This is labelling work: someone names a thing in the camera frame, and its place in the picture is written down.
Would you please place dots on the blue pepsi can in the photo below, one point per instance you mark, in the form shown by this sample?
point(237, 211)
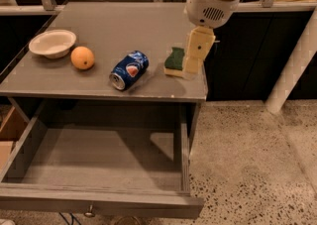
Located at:
point(128, 71)

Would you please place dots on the white paper bowl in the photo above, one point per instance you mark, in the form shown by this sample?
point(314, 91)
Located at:
point(52, 44)

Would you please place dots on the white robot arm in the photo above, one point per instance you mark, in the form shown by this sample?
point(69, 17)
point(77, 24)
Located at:
point(206, 15)

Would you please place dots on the grey open top drawer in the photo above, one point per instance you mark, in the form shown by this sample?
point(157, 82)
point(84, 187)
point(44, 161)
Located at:
point(123, 158)

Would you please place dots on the green yellow sponge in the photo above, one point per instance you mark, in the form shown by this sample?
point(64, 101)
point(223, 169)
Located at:
point(173, 63)

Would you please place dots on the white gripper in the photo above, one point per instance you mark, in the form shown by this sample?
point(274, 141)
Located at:
point(205, 7)

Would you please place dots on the metal drawer knob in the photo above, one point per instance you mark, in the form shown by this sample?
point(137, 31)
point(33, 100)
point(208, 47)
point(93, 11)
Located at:
point(90, 212)

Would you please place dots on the orange fruit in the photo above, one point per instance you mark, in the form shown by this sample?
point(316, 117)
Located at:
point(82, 58)

